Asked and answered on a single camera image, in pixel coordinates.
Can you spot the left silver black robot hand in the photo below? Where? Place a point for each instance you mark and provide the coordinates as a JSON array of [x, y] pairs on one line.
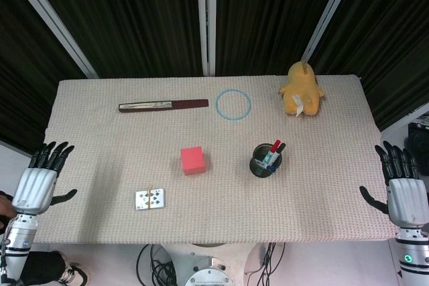
[[33, 189]]

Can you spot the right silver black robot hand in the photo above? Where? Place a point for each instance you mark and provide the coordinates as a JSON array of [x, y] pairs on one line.
[[407, 199]]

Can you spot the blue cap marker pen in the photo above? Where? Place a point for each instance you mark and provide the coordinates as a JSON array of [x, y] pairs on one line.
[[270, 167]]

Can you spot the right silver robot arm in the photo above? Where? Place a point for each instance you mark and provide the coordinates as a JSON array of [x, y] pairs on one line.
[[414, 256]]

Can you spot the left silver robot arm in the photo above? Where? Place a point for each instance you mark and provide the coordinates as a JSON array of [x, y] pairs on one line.
[[18, 242]]

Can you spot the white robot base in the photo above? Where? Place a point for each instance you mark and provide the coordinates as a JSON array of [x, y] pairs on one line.
[[211, 266]]

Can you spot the black cap marker pen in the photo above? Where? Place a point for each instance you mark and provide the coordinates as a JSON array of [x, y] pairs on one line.
[[282, 147]]

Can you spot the red cap marker pen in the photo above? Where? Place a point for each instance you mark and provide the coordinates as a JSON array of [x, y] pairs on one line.
[[275, 145]]

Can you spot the black mesh pen holder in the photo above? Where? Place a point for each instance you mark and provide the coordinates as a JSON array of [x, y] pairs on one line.
[[258, 170]]

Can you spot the person hand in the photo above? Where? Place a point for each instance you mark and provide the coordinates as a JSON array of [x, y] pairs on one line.
[[5, 207]]

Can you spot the black equipment box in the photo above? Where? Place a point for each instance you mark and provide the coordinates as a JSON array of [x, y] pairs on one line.
[[419, 145]]

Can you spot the black trouser leg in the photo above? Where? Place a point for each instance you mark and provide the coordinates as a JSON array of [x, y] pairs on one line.
[[42, 267]]

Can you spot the black white sneaker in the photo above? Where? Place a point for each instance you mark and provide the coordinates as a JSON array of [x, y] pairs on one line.
[[74, 274]]

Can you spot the black curtain panel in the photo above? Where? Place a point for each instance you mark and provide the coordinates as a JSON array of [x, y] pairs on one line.
[[20, 75], [388, 48], [134, 21], [268, 18]]

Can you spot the banded playing card deck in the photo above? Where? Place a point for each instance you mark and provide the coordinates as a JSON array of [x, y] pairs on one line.
[[149, 199]]

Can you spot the yellow plush toy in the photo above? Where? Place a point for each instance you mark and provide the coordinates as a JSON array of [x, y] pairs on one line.
[[301, 88]]

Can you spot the red cube block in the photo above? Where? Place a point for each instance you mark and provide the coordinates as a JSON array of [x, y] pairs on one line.
[[192, 162]]

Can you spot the dark red folded fan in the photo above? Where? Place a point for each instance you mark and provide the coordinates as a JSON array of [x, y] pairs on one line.
[[187, 104]]

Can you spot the beige woven tablecloth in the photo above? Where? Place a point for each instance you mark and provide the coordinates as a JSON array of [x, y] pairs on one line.
[[214, 205]]

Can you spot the silver metal frame post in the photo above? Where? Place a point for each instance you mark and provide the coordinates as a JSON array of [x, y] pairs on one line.
[[330, 14], [50, 21], [206, 21]]

